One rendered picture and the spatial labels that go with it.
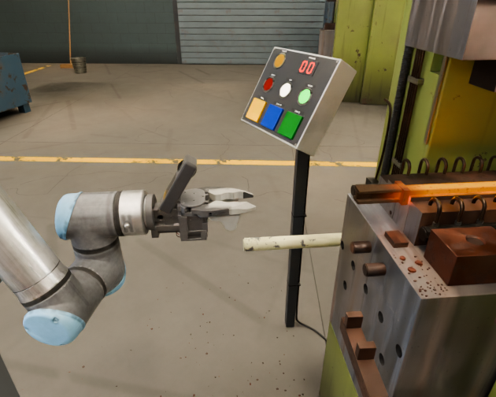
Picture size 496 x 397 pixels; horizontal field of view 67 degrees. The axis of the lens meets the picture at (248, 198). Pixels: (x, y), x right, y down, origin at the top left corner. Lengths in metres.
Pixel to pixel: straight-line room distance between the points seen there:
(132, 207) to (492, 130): 0.88
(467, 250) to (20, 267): 0.74
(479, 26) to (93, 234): 0.74
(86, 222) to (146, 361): 1.10
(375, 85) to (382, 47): 0.48
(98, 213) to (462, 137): 0.87
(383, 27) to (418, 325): 4.96
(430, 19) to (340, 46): 4.79
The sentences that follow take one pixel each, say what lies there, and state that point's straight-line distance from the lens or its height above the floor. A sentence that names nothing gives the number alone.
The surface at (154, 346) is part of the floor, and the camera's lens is 1.82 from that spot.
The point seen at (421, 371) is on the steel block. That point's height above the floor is 0.73.
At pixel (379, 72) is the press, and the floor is 0.44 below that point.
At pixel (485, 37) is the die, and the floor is 1.30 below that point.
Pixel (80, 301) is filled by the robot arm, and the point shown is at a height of 0.89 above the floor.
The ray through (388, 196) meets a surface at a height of 0.99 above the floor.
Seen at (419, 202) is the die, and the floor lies 0.99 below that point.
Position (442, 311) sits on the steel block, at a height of 0.88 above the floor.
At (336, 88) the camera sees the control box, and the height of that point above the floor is 1.12.
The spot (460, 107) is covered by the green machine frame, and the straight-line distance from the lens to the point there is 1.06.
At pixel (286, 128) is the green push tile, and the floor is 1.00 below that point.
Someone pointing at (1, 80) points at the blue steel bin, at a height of 0.46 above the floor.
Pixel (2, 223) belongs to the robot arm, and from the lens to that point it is 0.69.
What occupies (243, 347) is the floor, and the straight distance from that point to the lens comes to 1.77.
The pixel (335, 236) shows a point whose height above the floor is 0.64.
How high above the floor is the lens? 1.36
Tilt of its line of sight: 29 degrees down
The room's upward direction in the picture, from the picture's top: straight up
